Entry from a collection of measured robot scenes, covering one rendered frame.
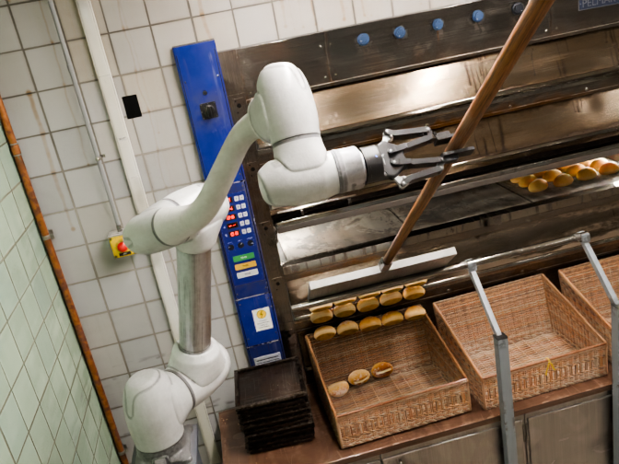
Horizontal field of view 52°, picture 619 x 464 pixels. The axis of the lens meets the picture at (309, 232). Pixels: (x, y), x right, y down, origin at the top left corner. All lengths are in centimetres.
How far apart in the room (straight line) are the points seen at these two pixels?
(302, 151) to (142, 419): 106
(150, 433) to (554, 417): 162
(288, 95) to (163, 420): 112
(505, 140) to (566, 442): 129
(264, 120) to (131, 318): 167
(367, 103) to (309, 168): 141
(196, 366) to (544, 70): 186
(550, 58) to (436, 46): 51
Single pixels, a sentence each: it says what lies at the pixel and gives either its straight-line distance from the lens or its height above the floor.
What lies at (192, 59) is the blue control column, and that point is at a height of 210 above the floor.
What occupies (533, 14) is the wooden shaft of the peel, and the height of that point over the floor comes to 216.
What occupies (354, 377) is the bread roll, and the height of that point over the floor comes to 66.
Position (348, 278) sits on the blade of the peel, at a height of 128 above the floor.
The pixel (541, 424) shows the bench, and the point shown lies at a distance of 284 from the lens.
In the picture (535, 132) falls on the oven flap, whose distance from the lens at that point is 294.
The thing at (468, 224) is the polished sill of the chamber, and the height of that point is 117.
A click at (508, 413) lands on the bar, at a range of 265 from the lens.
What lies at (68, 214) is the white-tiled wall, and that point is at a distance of 267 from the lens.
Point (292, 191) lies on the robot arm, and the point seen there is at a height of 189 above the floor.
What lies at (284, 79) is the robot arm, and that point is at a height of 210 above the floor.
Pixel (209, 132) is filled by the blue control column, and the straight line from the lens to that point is 252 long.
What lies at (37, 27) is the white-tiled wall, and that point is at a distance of 257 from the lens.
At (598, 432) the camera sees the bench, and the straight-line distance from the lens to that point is 301.
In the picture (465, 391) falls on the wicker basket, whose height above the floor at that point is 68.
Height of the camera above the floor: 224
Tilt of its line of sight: 20 degrees down
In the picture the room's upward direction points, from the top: 11 degrees counter-clockwise
